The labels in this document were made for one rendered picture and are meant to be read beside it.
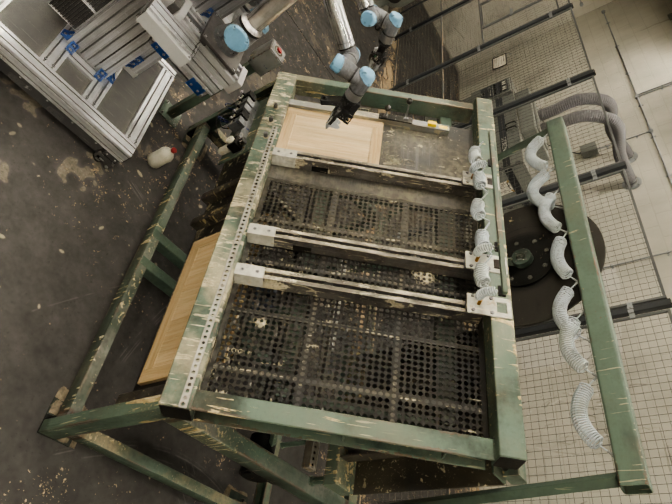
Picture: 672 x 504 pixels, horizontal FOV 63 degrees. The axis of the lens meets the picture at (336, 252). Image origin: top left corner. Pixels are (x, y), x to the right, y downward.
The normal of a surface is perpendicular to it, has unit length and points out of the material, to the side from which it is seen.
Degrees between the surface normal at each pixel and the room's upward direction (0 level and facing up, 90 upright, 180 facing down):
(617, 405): 90
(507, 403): 51
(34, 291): 0
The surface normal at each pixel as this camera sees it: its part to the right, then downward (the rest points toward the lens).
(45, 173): 0.83, -0.27
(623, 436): -0.54, -0.60
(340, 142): 0.11, -0.64
